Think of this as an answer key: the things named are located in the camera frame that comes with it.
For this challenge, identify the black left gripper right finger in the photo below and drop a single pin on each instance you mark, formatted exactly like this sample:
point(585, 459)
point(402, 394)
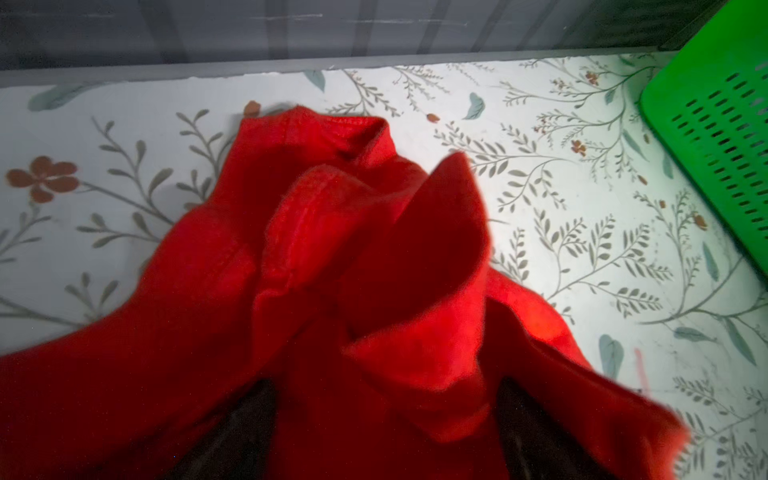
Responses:
point(534, 445)

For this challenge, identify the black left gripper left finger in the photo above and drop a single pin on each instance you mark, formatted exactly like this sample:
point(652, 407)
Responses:
point(237, 448)

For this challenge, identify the red t-shirt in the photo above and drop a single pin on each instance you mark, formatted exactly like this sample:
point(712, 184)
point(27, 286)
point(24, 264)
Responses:
point(361, 287)

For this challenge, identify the green plastic laundry basket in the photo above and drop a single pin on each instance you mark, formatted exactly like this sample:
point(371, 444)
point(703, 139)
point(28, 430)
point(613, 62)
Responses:
point(708, 106)

